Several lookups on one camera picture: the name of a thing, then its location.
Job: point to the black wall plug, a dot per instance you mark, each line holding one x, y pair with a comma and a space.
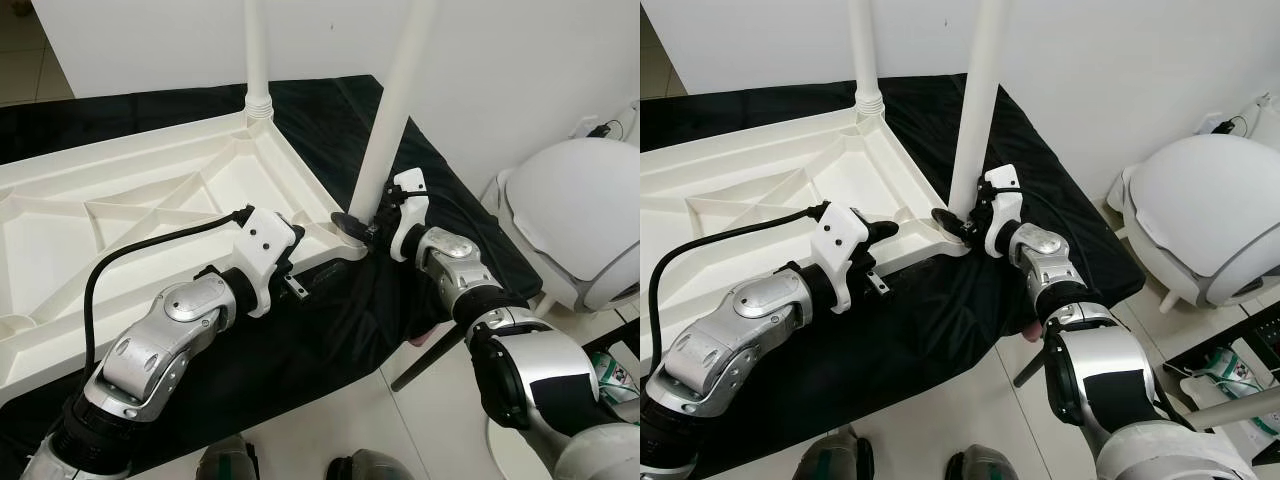
1228, 126
600, 130

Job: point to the black low floor shelf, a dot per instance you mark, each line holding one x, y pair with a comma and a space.
1240, 335

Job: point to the white wall socket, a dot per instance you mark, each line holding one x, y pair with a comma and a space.
585, 125
1212, 122

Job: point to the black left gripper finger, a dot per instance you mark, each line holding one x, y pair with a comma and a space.
880, 231
297, 235

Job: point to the white green plastic package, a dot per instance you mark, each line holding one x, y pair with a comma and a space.
612, 370
1225, 370

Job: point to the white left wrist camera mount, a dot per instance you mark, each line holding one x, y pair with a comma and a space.
265, 245
835, 240

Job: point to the white domed appliance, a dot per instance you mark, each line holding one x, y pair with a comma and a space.
580, 210
1200, 210

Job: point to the grey green right robot leg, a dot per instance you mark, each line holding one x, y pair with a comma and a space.
980, 465
370, 467

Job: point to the dark metal table leg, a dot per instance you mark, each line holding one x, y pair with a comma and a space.
425, 362
1030, 368

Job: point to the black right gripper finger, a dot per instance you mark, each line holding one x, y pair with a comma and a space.
950, 218
350, 222

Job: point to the pink table frame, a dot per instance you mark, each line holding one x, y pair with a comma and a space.
1030, 328
420, 335

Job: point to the grey green left robot leg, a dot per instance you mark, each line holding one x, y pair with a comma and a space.
228, 460
838, 458

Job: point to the white plastic children table top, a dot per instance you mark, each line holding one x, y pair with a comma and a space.
100, 200
720, 210

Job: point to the grey green robot leg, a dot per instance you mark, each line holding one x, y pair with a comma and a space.
980, 465
838, 458
370, 467
228, 460

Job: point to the white small appliance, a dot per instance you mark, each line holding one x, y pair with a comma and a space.
1265, 110
628, 120

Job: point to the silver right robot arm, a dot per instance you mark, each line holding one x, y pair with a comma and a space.
1050, 260
450, 265

